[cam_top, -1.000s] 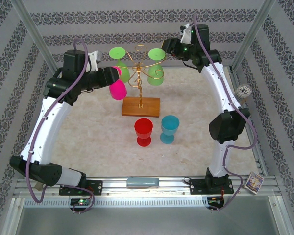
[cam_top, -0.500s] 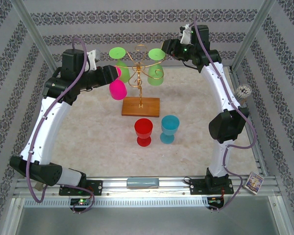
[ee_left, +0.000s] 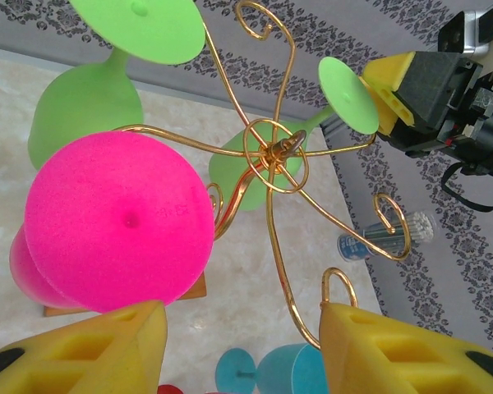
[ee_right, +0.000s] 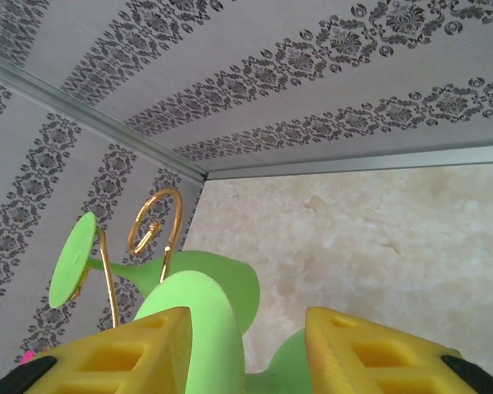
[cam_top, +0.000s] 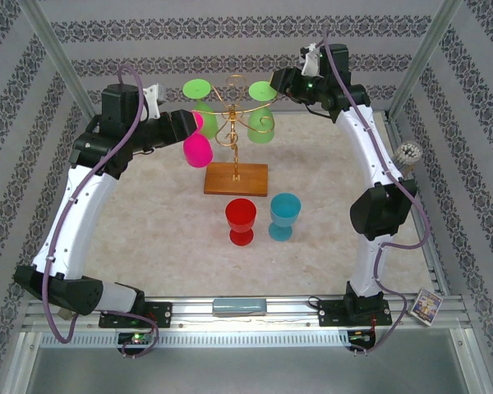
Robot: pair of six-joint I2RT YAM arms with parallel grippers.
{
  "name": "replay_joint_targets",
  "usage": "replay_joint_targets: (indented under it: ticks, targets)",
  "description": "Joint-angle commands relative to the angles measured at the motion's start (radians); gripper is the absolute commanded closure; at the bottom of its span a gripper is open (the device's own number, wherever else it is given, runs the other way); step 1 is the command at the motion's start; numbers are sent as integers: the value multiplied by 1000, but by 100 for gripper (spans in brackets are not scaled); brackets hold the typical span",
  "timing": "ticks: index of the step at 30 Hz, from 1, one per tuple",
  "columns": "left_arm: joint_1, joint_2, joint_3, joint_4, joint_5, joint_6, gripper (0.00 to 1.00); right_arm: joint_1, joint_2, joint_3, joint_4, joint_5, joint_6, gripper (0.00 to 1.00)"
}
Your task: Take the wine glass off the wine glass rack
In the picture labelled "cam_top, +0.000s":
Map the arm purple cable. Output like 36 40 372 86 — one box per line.
320 28 432 358
43 63 161 360

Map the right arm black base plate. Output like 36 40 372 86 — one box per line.
318 297 394 328

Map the pink wine glass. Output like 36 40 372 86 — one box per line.
183 111 214 169

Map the small colourful card box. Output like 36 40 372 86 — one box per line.
409 288 444 328

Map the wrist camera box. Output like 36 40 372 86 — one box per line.
142 83 166 121
298 42 325 77

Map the aluminium side rail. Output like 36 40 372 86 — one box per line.
384 114 453 299

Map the aluminium mounting rail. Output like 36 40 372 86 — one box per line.
22 295 472 334

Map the grey-blue block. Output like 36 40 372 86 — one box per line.
212 298 268 318

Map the blue wine glass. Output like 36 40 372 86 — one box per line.
268 192 302 242

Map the clear tub of pencils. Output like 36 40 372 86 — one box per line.
392 140 422 174

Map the gold wire wine glass rack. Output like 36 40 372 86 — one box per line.
203 75 275 197

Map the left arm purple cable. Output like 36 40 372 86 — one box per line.
43 63 161 360

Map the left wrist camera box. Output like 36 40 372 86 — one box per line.
142 83 166 121

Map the aluminium frame post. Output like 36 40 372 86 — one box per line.
387 0 466 121
16 0 104 124

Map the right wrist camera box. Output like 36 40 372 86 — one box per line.
298 42 325 77

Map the red wine glass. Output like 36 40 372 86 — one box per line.
224 198 258 247

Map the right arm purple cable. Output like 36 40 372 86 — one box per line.
320 28 432 358

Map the slotted grey cable duct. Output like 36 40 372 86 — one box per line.
39 330 350 350

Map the green wine glass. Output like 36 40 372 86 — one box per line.
182 80 219 140
246 80 279 144

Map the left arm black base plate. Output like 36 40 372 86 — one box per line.
98 301 173 329

